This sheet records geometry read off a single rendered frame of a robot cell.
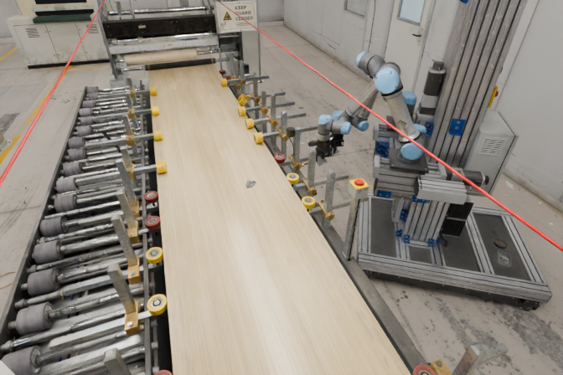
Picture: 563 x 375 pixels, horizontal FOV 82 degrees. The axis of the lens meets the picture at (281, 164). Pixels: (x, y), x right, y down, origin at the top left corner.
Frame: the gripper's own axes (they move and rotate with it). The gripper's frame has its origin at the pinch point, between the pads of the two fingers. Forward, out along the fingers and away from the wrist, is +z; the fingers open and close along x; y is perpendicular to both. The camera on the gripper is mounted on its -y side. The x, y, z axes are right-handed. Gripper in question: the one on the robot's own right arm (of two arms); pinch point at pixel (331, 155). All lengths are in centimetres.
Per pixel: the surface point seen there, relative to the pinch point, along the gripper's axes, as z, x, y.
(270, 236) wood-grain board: -8, -69, -72
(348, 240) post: -3, -82, -32
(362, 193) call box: -36, -84, -30
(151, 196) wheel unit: -10, -14, -128
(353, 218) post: -19, -82, -31
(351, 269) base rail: 12, -88, -33
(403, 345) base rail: 12, -131, -32
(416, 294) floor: 83, -80, 36
